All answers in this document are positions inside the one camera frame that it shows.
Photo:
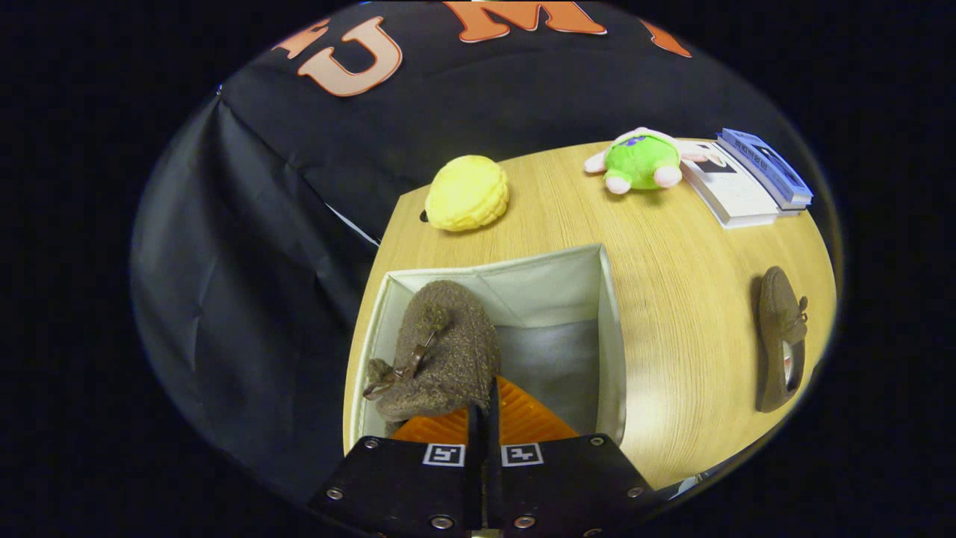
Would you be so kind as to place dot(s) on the black backdrop cloth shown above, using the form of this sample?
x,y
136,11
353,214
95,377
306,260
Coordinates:
x,y
261,299

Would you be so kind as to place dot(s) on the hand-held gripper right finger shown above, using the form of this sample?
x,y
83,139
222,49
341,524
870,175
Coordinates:
x,y
560,486

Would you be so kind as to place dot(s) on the white book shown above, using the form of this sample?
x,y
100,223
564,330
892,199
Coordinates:
x,y
736,190

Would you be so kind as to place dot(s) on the yellow plush bun toy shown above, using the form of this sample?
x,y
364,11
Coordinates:
x,y
467,194

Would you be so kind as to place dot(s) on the grey fabric storage box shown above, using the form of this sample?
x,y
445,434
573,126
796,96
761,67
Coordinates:
x,y
553,299

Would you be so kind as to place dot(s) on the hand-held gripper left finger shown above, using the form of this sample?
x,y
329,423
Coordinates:
x,y
403,486

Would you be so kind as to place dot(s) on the blue book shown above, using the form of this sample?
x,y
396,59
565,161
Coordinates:
x,y
769,168

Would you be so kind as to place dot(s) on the brown fuzzy shoe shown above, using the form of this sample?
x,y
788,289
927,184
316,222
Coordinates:
x,y
448,351
777,314

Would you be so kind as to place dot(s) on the green and pink plush toy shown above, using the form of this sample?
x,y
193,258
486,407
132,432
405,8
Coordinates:
x,y
638,161

